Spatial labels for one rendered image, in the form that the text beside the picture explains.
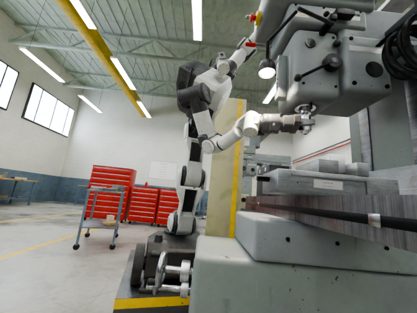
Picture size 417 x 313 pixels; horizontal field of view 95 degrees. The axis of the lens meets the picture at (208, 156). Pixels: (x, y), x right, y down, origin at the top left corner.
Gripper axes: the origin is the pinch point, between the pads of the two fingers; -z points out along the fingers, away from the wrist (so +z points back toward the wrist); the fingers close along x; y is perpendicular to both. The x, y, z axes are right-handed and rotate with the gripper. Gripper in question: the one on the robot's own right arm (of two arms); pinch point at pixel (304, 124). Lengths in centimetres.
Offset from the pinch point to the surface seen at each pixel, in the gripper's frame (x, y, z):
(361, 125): 21.8, -9.1, -32.2
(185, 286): 0, 72, 45
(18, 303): 43, 125, 181
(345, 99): -1.1, -11.0, -15.5
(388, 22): -3, -46, -32
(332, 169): -23.8, 23.6, -1.3
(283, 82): -4.5, -17.8, 10.1
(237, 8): 356, -493, 88
